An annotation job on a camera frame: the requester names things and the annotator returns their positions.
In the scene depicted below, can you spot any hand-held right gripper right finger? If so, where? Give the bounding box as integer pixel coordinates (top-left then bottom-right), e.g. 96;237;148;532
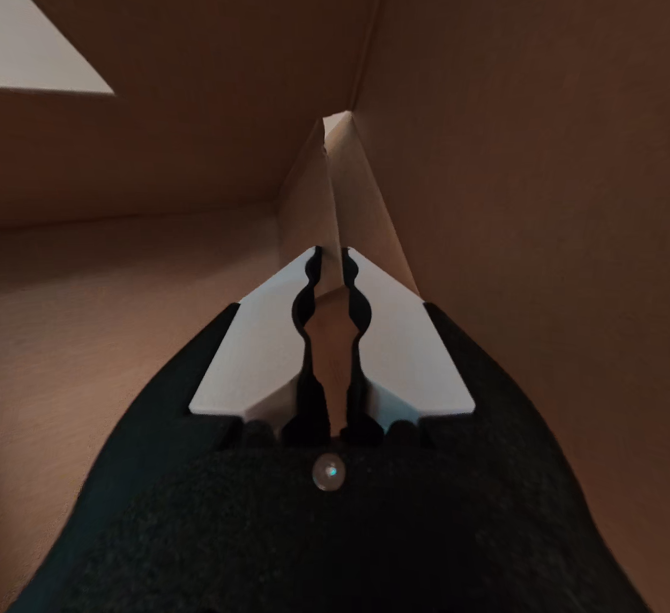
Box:
340;246;477;447

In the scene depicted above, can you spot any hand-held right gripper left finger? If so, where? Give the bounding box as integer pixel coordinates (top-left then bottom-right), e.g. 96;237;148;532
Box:
188;245;332;447

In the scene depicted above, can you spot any white cardboard box with lid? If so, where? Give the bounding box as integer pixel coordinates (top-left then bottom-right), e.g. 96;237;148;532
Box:
0;0;670;613

